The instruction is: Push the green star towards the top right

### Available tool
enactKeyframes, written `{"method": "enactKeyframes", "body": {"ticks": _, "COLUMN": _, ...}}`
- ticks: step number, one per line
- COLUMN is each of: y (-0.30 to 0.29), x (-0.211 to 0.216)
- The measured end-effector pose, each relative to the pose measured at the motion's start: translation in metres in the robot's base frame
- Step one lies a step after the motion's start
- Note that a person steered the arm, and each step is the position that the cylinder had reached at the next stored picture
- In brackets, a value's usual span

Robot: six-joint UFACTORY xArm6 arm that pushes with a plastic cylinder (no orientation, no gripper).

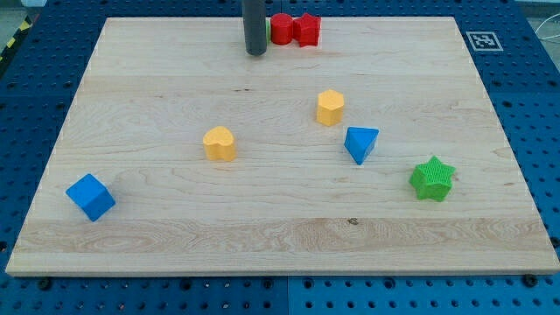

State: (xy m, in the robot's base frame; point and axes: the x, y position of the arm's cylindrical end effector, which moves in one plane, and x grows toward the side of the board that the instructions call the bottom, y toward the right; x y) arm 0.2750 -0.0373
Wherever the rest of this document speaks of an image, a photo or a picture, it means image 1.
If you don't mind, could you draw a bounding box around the blue triangle block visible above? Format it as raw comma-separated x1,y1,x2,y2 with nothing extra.
344,127,379,165

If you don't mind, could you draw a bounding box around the blue cube block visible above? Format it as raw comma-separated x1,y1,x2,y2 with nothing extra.
66,173,116,221

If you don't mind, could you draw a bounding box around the red cylinder block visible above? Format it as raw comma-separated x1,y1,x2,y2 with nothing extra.
270,13,293,46

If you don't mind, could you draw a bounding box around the yellow hexagon block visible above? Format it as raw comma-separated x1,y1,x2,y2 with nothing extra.
316,89,345,126

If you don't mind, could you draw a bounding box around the white fiducial marker tag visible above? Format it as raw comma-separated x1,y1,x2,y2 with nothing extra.
465,31,503,53

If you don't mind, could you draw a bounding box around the yellow heart block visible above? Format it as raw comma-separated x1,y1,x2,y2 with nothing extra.
203,126,237,161

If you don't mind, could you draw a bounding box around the green block behind pusher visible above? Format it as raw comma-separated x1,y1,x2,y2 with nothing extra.
265,19,271,44

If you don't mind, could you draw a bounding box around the red star block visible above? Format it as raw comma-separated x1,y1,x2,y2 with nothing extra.
292,13,321,47

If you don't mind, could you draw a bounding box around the wooden board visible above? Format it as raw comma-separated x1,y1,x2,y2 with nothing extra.
6,17,559,277

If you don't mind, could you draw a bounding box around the green star block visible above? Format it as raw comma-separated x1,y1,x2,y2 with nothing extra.
409,156,456,202

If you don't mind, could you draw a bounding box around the white cable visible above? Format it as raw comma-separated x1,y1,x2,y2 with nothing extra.
534,11,560,44

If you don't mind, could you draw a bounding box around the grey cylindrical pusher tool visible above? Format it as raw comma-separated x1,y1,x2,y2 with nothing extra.
241,0,267,56

